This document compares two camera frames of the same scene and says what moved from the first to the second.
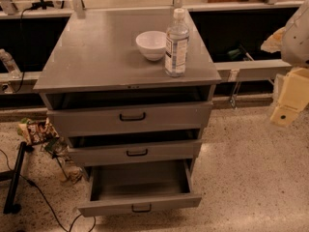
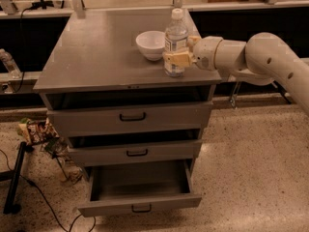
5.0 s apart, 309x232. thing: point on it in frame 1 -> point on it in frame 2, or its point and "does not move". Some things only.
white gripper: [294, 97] -> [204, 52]
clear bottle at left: [10, 64] does not move
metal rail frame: [77, 6] does not move
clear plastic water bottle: [177, 45] does not move
